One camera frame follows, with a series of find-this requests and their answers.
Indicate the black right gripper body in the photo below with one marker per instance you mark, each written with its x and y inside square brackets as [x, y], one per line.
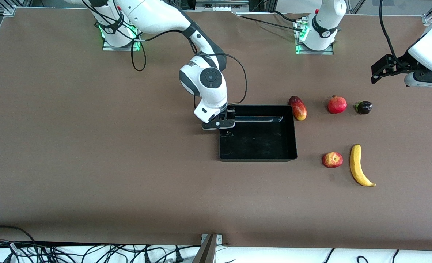
[231, 112]

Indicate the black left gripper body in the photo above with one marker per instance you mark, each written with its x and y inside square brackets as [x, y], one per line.
[401, 64]

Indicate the black rectangular plastic tray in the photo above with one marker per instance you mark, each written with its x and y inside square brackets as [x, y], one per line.
[260, 142]

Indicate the yellow banana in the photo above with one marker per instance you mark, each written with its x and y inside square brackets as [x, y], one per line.
[355, 164]

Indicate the red yellow apple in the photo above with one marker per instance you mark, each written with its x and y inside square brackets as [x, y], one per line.
[332, 160]

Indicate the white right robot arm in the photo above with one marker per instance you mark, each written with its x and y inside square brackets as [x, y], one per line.
[154, 14]

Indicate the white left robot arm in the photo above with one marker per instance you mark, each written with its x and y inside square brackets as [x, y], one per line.
[325, 22]

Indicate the dark purple mangosteen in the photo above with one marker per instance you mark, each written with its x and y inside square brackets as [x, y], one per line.
[364, 107]

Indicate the red pomegranate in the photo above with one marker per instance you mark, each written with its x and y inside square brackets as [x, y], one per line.
[337, 105]

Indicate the red yellow mango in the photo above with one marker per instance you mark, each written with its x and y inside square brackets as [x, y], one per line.
[298, 109]

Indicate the grey metal beam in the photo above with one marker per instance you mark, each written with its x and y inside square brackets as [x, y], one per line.
[205, 254]

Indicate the black power plug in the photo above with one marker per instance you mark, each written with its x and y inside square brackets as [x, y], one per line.
[178, 255]
[147, 256]

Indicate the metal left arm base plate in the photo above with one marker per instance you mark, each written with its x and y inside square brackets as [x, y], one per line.
[329, 51]

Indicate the metal corner bracket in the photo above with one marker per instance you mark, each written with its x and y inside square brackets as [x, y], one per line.
[219, 238]

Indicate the silver aluminium rail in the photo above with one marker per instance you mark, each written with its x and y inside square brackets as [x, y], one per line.
[221, 4]

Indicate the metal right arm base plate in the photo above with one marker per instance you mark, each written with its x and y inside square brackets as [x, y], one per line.
[108, 47]

